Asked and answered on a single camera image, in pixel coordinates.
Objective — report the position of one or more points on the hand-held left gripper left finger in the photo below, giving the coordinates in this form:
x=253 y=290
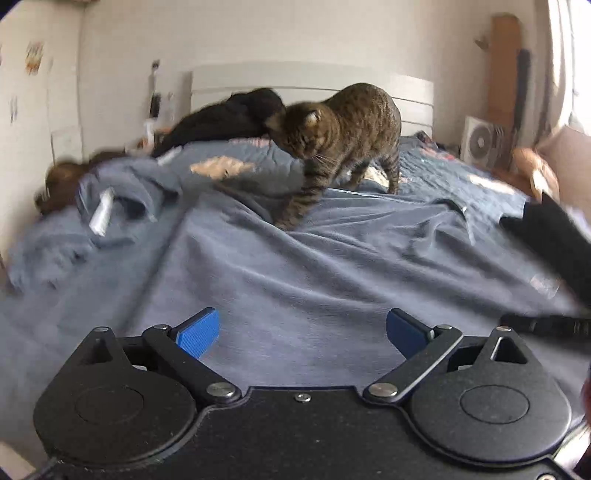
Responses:
x=198 y=332

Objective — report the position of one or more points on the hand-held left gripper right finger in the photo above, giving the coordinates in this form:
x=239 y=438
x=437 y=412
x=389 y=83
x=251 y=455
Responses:
x=406 y=330

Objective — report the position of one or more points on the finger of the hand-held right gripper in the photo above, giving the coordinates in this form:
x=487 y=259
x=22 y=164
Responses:
x=535 y=325

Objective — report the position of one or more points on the black garment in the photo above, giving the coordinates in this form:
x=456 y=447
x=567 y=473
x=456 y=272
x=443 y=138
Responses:
x=549 y=240

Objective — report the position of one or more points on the blue-grey fleece pajama top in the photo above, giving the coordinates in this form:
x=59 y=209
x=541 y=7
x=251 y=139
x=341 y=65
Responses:
x=124 y=184

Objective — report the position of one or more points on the white paper garment tag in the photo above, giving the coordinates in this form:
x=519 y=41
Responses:
x=101 y=214

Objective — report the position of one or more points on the blue-grey quilted fish-print bedspread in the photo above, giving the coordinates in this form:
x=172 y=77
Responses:
x=438 y=170

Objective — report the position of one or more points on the white box fan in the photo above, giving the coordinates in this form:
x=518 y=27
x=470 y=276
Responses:
x=480 y=141

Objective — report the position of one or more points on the white spray bottle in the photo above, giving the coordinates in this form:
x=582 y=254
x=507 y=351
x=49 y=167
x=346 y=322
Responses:
x=148 y=134

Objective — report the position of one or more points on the brown padded jacket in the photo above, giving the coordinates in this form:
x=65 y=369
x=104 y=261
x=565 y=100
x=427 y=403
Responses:
x=60 y=180

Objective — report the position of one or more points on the tabby cat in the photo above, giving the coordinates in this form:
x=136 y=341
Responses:
x=351 y=129

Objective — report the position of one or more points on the black padded jacket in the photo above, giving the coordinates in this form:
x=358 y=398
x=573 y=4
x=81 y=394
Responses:
x=217 y=120

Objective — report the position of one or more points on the white wardrobe drawer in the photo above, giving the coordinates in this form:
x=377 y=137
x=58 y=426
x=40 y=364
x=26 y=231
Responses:
x=67 y=143

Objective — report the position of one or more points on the black hairbrush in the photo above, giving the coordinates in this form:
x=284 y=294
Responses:
x=155 y=104

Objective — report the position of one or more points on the white wardrobe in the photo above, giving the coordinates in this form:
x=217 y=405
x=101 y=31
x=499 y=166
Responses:
x=27 y=152

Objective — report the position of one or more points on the white bed headboard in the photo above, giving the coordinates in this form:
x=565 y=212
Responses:
x=221 y=78

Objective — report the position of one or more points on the flat cardboard sheet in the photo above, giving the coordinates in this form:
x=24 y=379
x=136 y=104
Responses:
x=503 y=69

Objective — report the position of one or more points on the beige curtains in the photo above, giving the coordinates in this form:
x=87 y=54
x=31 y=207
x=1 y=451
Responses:
x=561 y=60

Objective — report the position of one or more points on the butterfly wall decoration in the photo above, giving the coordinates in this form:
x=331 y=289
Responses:
x=482 y=42

